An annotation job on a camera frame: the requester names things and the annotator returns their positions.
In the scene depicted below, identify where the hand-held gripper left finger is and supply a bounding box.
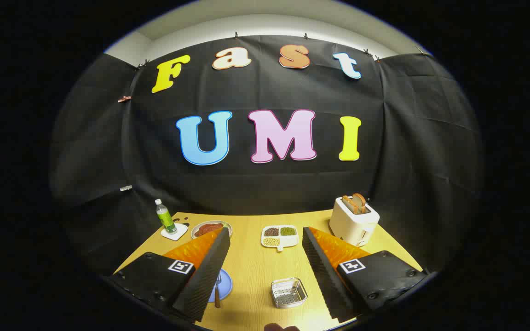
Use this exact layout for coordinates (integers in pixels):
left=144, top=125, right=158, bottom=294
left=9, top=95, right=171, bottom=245
left=109, top=227, right=231, bottom=323

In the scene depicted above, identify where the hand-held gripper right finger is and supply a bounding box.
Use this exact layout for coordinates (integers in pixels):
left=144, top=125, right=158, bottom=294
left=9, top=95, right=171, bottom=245
left=302, top=226, right=429, bottom=324

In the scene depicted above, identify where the blue round plate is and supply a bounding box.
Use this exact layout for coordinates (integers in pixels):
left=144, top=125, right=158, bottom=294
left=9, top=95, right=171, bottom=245
left=207, top=269, right=233, bottom=303

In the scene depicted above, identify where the perforated metal basket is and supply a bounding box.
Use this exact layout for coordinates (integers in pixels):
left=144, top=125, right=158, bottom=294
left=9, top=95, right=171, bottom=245
left=271, top=277, right=308, bottom=308

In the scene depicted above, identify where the plate of meat and vegetables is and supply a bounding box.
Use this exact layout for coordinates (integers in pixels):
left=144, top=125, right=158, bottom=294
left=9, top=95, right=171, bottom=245
left=191, top=221, right=232, bottom=240

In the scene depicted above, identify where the white square coaster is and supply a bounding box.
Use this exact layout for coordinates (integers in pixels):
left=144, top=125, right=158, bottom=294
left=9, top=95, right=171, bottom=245
left=161, top=223, right=189, bottom=241

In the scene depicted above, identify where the white toaster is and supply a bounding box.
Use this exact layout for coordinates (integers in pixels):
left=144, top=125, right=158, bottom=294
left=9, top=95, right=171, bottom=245
left=329, top=196, right=380, bottom=247

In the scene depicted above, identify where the white divided dish of beans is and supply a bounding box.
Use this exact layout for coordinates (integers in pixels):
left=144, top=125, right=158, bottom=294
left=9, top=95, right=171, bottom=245
left=261, top=225, right=299, bottom=252

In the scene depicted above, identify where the green label water bottle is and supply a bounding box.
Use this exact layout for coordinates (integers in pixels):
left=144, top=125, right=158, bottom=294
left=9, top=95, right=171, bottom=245
left=155, top=199, right=178, bottom=235

